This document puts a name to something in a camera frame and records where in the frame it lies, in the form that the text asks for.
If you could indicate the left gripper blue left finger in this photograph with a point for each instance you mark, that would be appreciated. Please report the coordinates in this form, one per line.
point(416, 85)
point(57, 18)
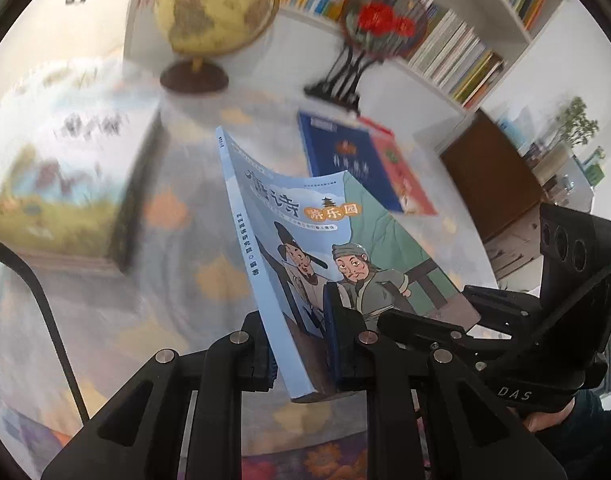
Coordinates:
point(177, 417)

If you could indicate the coral red thin book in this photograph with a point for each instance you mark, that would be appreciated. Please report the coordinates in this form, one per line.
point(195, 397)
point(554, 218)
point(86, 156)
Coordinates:
point(411, 196)

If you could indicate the stack of organized books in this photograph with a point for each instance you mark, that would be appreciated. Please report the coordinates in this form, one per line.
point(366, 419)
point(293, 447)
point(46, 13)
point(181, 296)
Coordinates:
point(71, 175)

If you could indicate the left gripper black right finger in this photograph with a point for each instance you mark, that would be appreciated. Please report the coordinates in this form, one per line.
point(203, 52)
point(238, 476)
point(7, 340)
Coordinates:
point(429, 415)

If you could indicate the grey patterned table cloth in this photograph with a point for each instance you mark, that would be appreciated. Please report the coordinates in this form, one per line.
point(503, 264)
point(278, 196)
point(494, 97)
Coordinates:
point(186, 285)

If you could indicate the embroidered round fan ornament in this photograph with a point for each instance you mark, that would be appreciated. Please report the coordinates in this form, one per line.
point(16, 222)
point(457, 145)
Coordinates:
point(373, 31)

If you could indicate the potted green plant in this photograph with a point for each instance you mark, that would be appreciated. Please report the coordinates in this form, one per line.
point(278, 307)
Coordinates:
point(573, 126)

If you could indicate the yellow desk globe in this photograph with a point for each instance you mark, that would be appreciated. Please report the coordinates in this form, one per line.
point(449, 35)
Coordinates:
point(200, 30)

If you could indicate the light blue poetry book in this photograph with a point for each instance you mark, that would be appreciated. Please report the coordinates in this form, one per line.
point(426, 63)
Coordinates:
point(301, 237)

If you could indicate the brown wooden cabinet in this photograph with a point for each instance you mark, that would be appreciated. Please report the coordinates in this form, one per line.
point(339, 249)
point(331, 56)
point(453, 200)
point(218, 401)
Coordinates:
point(495, 183)

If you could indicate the person right hand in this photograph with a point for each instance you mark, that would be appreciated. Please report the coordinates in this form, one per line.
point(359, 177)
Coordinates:
point(539, 421)

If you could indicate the dark blue book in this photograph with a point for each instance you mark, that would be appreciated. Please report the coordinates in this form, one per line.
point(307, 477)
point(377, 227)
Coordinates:
point(335, 146)

